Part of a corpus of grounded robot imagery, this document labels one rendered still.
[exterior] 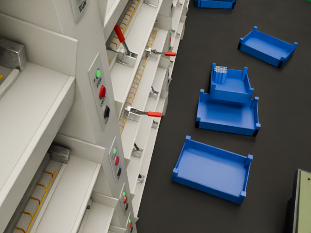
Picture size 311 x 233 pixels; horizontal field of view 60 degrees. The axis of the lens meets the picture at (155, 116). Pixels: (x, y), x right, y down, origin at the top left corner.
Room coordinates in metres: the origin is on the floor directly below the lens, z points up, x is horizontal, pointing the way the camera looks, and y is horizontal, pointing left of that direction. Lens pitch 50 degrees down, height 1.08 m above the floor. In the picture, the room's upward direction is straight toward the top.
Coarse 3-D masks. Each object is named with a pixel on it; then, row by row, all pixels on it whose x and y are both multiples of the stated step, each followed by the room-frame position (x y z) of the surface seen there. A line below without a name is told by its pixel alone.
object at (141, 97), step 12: (156, 24) 0.92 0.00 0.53; (168, 24) 0.91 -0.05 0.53; (156, 36) 0.86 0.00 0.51; (156, 48) 0.79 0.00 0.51; (144, 60) 0.72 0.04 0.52; (144, 72) 0.66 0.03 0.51; (144, 84) 0.61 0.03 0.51; (132, 96) 0.55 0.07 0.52; (144, 96) 0.56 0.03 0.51; (144, 108) 0.51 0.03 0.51; (132, 120) 0.46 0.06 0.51; (120, 132) 0.42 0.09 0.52; (132, 132) 0.43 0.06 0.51; (132, 144) 0.39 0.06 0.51
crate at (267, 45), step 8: (256, 32) 1.62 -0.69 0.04; (240, 40) 1.49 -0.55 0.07; (248, 40) 1.58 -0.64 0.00; (256, 40) 1.58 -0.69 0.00; (264, 40) 1.58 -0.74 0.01; (272, 40) 1.54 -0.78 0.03; (280, 40) 1.51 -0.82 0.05; (240, 48) 1.48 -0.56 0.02; (248, 48) 1.45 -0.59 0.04; (256, 48) 1.50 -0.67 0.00; (264, 48) 1.50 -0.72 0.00; (272, 48) 1.50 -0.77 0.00; (280, 48) 1.50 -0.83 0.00; (288, 48) 1.47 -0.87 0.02; (256, 56) 1.40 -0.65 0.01; (264, 56) 1.37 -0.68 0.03; (272, 56) 1.34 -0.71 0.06; (280, 56) 1.41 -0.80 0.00; (288, 56) 1.37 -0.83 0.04; (272, 64) 1.33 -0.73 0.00; (280, 64) 1.30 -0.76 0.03
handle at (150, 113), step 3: (135, 111) 0.47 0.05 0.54; (138, 111) 0.48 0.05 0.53; (141, 111) 0.48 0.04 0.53; (144, 111) 0.48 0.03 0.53; (150, 111) 0.47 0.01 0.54; (138, 114) 0.47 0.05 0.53; (141, 114) 0.47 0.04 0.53; (144, 114) 0.47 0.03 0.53; (147, 114) 0.47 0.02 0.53; (150, 114) 0.46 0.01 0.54; (153, 114) 0.46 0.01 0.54; (156, 114) 0.46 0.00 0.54; (159, 114) 0.46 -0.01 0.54
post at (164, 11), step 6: (168, 0) 0.91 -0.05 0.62; (162, 6) 0.92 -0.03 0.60; (168, 6) 0.91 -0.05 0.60; (162, 12) 0.92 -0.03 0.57; (168, 12) 0.91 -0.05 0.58; (168, 30) 0.92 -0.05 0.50; (168, 36) 0.93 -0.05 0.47; (168, 42) 0.94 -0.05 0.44; (162, 84) 0.92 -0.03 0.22; (168, 84) 1.00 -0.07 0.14; (162, 114) 0.91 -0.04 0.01
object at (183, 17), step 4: (180, 16) 1.60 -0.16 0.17; (184, 16) 1.60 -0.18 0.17; (180, 20) 1.60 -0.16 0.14; (184, 20) 1.60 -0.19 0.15; (180, 24) 1.57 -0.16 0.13; (180, 28) 1.53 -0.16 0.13; (176, 32) 1.42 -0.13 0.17; (180, 32) 1.48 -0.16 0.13; (176, 36) 1.42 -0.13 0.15; (176, 40) 1.39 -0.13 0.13; (176, 44) 1.35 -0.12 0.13; (176, 48) 1.32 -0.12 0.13; (176, 52) 1.28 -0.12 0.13; (172, 56) 1.24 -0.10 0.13; (172, 60) 1.21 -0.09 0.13; (172, 64) 1.15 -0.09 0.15; (172, 68) 1.14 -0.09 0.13
